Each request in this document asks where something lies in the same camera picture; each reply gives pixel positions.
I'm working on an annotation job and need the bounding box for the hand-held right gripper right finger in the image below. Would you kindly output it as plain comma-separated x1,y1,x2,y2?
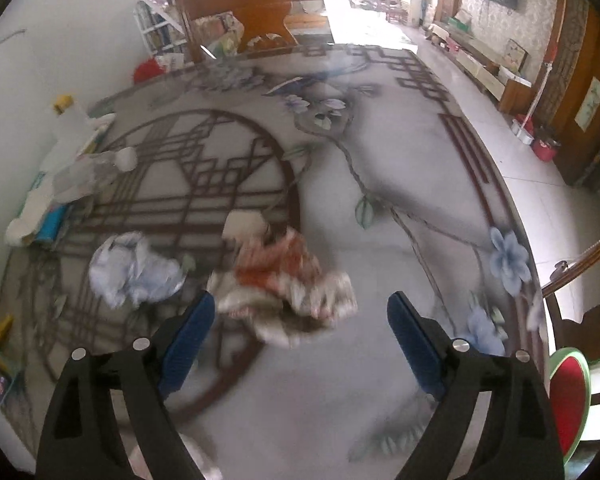
387,290,566,480

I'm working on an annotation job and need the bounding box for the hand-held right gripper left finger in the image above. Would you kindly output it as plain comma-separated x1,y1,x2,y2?
37,291,216,480

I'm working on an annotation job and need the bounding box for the red and white wrapper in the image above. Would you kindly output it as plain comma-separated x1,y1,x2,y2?
207,210,359,351

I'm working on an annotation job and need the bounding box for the red bin with green rim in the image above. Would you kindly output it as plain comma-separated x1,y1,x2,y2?
547,347,594,466

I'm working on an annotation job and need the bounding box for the crumpled blue and white bag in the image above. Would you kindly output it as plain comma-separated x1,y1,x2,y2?
87,231,189,311

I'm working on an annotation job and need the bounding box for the carved wooden chair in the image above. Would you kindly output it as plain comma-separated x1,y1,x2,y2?
540,227,600,409

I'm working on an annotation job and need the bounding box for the clear plastic bottle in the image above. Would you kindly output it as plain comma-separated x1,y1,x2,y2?
52,146,139,206

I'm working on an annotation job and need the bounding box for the small white carton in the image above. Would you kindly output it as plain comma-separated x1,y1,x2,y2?
82,112,116,156

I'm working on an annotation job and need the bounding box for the small red bucket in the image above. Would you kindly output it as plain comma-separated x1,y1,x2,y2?
532,127,561,162

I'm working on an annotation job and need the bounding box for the white basin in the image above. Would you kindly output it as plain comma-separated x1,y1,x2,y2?
510,115,536,144

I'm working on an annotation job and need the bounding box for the white bottle with yellow cap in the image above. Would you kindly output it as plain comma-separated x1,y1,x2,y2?
50,94,94,161

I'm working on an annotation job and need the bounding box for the low television cabinet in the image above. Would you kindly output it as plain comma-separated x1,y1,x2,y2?
427,22,534,116

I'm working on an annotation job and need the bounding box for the white door picture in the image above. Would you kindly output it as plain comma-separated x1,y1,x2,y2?
574,77,600,129

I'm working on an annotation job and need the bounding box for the framed picture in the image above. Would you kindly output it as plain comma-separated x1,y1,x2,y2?
504,38,531,74

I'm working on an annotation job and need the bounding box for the patterned bag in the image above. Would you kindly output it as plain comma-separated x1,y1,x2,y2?
195,10,246,59

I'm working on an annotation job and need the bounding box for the white bookshelf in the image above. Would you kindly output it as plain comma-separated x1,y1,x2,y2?
132,0,191,59

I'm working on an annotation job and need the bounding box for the mop with white handle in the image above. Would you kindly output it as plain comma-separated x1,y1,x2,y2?
522,42,561,134

